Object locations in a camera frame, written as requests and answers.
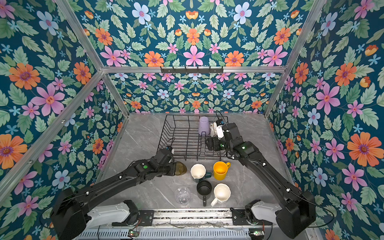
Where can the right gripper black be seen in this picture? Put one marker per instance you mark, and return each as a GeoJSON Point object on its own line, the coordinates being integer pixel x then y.
{"type": "Point", "coordinates": [210, 144]}

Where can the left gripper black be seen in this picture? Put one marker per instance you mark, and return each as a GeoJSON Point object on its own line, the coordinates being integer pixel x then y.
{"type": "Point", "coordinates": [172, 172]}

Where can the lavender plastic cup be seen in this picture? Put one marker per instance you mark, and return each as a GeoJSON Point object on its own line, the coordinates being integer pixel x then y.
{"type": "Point", "coordinates": [204, 126]}

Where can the olive green glass cup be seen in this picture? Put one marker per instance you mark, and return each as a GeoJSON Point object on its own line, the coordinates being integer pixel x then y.
{"type": "Point", "coordinates": [180, 169]}

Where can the white mug red inside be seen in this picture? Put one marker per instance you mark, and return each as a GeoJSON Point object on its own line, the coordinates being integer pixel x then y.
{"type": "Point", "coordinates": [213, 129]}

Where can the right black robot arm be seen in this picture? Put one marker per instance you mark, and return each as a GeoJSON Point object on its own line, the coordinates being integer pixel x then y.
{"type": "Point", "coordinates": [295, 210]}

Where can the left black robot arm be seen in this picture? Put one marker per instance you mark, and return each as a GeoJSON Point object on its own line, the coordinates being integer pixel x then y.
{"type": "Point", "coordinates": [71, 213]}

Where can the yellow mug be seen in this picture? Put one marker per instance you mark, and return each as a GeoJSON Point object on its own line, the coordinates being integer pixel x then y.
{"type": "Point", "coordinates": [220, 170]}

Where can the cream mug green outside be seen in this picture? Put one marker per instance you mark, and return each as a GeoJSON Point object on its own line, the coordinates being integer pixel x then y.
{"type": "Point", "coordinates": [199, 173]}

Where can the clear glass cup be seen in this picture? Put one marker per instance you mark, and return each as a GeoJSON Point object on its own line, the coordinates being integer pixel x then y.
{"type": "Point", "coordinates": [183, 195]}

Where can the black mug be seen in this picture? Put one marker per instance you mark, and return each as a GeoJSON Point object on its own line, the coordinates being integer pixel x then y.
{"type": "Point", "coordinates": [204, 189]}

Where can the white ceramic mug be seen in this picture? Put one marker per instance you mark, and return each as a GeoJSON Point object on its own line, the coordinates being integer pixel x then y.
{"type": "Point", "coordinates": [222, 193]}

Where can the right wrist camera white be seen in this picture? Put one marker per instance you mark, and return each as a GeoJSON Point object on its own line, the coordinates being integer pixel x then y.
{"type": "Point", "coordinates": [220, 129]}

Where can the black wire dish rack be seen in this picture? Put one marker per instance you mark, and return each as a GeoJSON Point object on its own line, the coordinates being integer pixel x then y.
{"type": "Point", "coordinates": [181, 133]}

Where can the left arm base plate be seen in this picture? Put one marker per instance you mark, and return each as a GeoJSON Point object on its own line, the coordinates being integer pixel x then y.
{"type": "Point", "coordinates": [143, 218]}

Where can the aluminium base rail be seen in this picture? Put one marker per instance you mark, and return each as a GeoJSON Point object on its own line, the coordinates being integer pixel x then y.
{"type": "Point", "coordinates": [186, 224]}

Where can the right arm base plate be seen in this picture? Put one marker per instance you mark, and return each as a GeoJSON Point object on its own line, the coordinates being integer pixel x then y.
{"type": "Point", "coordinates": [243, 217]}

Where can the metal hook rail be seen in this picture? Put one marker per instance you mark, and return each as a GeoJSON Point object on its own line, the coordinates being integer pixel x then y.
{"type": "Point", "coordinates": [191, 70]}

